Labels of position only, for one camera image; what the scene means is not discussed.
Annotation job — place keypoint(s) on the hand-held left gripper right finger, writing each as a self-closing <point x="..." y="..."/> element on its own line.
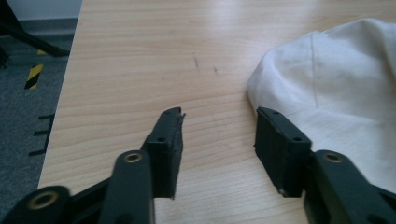
<point x="281" y="149"/>

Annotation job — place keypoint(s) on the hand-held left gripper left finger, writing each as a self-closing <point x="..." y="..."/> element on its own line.
<point x="163" y="155"/>

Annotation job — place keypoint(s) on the black floor tape marks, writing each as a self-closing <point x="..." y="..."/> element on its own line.
<point x="43" y="135"/>

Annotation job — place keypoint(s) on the white cloth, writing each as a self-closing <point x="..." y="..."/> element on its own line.
<point x="336" y="93"/>

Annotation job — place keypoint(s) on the yellow black floor tape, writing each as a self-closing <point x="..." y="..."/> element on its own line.
<point x="33" y="76"/>

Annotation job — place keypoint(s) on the black stand leg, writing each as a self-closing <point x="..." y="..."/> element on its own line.
<point x="21" y="34"/>

